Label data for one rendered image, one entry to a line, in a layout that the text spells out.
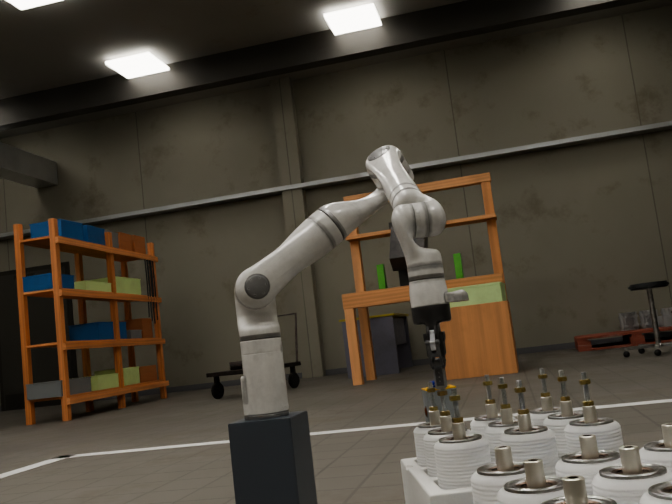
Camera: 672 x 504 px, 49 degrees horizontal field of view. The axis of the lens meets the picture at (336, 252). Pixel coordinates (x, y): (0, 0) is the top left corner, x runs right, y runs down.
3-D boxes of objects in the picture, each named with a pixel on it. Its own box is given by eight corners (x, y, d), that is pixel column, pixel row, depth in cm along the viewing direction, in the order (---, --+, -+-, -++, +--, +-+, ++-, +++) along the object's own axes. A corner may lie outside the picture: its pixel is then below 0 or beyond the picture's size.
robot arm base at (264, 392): (241, 421, 159) (233, 342, 161) (255, 416, 168) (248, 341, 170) (282, 417, 157) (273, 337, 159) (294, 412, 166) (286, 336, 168)
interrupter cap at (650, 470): (617, 485, 83) (616, 479, 83) (589, 474, 90) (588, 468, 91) (680, 476, 84) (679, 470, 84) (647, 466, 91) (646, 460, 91)
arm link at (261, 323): (231, 273, 170) (239, 347, 168) (233, 268, 161) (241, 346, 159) (271, 269, 172) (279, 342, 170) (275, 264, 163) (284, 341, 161)
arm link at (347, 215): (404, 175, 181) (328, 240, 176) (385, 144, 177) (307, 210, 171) (424, 179, 173) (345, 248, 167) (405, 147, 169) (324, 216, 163)
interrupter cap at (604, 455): (575, 468, 95) (574, 463, 95) (553, 460, 102) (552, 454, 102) (631, 460, 95) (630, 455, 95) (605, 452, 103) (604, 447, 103)
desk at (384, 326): (415, 366, 988) (408, 314, 997) (401, 373, 860) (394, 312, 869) (366, 371, 1003) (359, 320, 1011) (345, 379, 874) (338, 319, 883)
